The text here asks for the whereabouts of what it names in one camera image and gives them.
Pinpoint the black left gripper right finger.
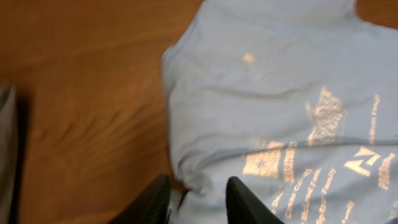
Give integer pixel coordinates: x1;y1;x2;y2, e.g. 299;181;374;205
226;176;284;224

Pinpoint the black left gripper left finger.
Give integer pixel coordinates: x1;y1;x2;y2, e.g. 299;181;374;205
108;174;171;224

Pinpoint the light blue printed t-shirt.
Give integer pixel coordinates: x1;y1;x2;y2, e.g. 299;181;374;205
162;0;397;223

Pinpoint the grey folded garment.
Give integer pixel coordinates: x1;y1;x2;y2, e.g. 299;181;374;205
1;85;18;224

